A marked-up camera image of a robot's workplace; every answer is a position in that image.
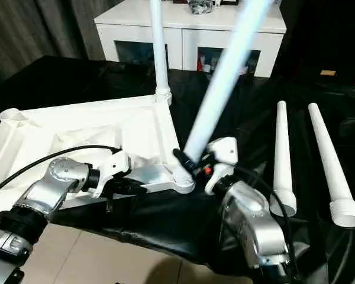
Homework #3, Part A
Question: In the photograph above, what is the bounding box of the white plastic table top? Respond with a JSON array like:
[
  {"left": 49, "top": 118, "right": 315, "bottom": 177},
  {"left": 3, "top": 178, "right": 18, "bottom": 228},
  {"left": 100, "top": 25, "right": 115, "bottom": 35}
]
[{"left": 0, "top": 93, "right": 196, "bottom": 226}]

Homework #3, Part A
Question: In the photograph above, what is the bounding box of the white plastic table leg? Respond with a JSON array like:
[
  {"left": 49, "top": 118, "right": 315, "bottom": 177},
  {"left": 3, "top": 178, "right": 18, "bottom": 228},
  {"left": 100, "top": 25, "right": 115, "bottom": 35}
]
[
  {"left": 172, "top": 0, "right": 276, "bottom": 195},
  {"left": 147, "top": 0, "right": 173, "bottom": 105},
  {"left": 268, "top": 100, "right": 298, "bottom": 217},
  {"left": 307, "top": 102, "right": 355, "bottom": 229}
]

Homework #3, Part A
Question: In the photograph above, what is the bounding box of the black work mat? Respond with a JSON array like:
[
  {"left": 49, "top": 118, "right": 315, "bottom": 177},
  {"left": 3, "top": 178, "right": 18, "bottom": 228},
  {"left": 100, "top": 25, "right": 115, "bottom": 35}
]
[{"left": 0, "top": 54, "right": 355, "bottom": 284}]

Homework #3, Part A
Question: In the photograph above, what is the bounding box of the white sideboard cabinet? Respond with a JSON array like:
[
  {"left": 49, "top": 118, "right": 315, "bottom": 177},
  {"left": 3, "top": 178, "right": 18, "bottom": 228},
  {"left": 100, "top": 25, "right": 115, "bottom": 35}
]
[{"left": 93, "top": 0, "right": 288, "bottom": 80}]

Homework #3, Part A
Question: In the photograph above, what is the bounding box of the dark clutter on cabinet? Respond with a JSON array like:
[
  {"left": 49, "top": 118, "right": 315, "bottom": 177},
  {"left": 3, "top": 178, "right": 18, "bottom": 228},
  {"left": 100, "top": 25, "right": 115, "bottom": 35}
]
[{"left": 187, "top": 0, "right": 214, "bottom": 16}]

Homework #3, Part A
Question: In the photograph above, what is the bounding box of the grey curtain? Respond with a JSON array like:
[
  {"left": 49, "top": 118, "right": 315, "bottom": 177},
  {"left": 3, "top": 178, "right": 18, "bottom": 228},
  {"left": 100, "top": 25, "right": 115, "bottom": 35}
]
[{"left": 0, "top": 0, "right": 108, "bottom": 84}]

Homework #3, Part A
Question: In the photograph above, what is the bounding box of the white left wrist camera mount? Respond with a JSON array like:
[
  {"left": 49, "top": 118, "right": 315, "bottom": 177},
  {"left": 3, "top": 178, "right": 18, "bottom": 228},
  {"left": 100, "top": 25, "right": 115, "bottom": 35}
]
[{"left": 92, "top": 149, "right": 133, "bottom": 199}]

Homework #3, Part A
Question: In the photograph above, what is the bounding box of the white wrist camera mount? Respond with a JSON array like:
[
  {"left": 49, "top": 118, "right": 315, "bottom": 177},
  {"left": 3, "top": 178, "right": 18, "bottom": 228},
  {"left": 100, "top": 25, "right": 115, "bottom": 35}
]
[
  {"left": 92, "top": 149, "right": 133, "bottom": 199},
  {"left": 205, "top": 137, "right": 241, "bottom": 195}
]

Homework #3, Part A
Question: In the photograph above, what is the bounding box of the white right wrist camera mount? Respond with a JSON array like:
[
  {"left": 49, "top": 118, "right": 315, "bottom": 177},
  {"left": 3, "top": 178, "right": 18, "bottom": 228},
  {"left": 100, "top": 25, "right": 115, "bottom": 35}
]
[{"left": 205, "top": 137, "right": 241, "bottom": 195}]

